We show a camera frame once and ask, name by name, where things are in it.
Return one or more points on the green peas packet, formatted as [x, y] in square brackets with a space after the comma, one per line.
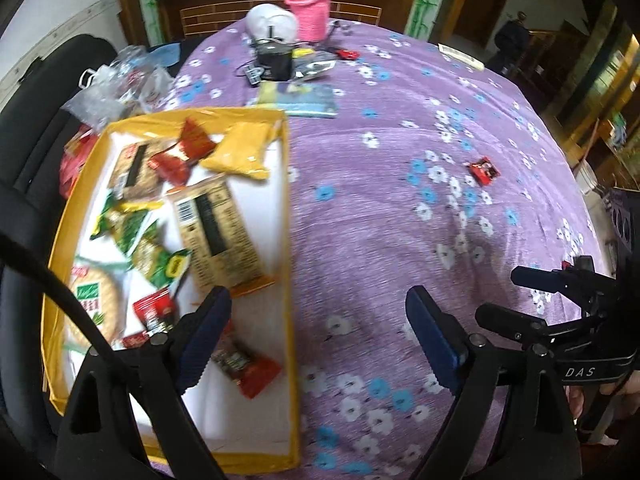
[160, 260]
[127, 222]

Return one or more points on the black chair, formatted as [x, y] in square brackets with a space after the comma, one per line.
[50, 75]

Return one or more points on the green blue book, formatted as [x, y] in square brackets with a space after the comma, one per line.
[300, 100]

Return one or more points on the pink knitted bottle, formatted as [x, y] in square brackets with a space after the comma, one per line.
[310, 10]

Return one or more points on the clear plastic bag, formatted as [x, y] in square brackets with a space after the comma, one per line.
[100, 100]

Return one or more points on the clear biscuit packet orange edge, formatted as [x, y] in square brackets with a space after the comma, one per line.
[215, 230]

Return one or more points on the clear biscuit packet yellow edge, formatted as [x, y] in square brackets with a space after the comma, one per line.
[135, 170]

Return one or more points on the white round container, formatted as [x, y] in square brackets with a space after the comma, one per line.
[270, 22]

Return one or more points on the blue cloth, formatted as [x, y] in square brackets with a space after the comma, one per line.
[167, 52]

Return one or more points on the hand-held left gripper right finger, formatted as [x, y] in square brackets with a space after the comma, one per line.
[435, 340]

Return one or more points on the purple floral tablecloth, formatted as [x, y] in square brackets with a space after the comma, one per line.
[375, 235]

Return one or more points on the clear bag of seeds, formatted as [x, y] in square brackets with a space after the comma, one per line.
[312, 67]

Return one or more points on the yellow snack packet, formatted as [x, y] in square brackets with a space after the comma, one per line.
[240, 150]

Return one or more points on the black electronic device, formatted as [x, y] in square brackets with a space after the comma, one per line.
[275, 62]

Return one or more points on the wooden door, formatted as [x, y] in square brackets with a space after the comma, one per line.
[480, 0]

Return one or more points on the white remote control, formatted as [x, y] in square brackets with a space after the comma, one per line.
[460, 56]

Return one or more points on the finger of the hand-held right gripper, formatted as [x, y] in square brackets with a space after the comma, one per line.
[545, 280]
[505, 320]

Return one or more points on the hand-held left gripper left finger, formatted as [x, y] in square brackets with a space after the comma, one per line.
[205, 340]

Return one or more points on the yellow cardboard box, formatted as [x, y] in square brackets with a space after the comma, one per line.
[225, 462]

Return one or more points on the person's right hand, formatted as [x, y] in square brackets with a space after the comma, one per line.
[575, 400]

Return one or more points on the small red candy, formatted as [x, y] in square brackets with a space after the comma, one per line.
[347, 53]

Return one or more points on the red plastic bag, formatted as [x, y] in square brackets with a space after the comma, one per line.
[75, 160]

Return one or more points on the white bucket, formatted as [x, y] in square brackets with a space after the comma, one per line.
[586, 175]

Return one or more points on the wooden cabinet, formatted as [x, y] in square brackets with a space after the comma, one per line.
[215, 10]

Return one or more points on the round cracker packet green label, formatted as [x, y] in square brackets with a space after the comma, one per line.
[95, 305]

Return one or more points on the wooden stair railing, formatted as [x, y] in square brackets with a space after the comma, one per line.
[550, 47]

